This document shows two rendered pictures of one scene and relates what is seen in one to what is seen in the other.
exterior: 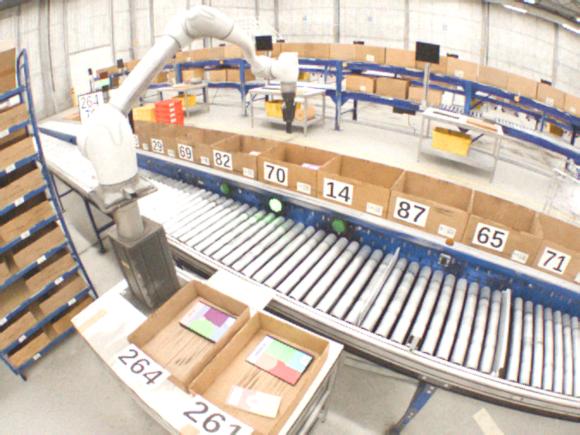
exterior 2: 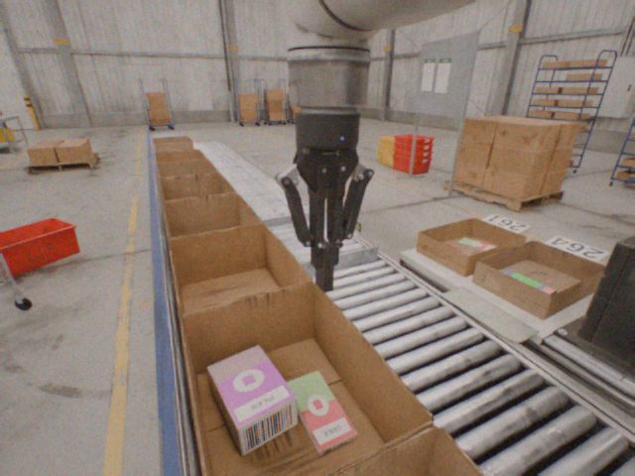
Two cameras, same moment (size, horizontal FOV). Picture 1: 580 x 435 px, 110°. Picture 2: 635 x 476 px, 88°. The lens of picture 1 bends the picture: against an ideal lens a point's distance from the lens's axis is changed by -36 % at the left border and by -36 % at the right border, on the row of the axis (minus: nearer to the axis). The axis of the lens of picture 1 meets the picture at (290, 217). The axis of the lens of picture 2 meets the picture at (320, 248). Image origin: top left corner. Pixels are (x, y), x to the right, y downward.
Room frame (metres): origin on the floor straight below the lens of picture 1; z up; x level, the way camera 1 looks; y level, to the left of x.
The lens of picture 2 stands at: (2.02, 0.20, 1.45)
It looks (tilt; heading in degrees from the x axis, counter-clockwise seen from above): 26 degrees down; 211
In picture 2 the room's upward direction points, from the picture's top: straight up
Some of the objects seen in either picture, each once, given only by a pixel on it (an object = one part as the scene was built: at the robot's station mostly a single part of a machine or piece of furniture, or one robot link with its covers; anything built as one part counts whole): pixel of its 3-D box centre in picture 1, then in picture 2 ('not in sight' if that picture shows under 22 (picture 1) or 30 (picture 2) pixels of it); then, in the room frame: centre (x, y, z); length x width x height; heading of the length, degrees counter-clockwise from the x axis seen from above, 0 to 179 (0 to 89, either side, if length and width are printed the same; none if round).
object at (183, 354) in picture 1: (190, 331); (538, 275); (0.65, 0.36, 0.80); 0.38 x 0.28 x 0.10; 150
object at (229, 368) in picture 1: (262, 374); (469, 244); (0.49, 0.09, 0.80); 0.38 x 0.28 x 0.10; 150
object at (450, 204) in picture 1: (431, 204); (211, 232); (1.26, -0.71, 0.96); 0.39 x 0.29 x 0.17; 56
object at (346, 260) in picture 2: (381, 283); (331, 265); (0.93, -0.38, 0.76); 0.46 x 0.01 x 0.09; 146
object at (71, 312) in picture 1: (66, 305); not in sight; (1.19, 1.67, 0.19); 0.40 x 0.30 x 0.10; 147
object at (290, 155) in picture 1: (299, 167); (286, 394); (1.70, -0.06, 0.96); 0.39 x 0.29 x 0.17; 56
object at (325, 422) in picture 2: not in sight; (318, 409); (1.65, -0.02, 0.89); 0.16 x 0.07 x 0.02; 57
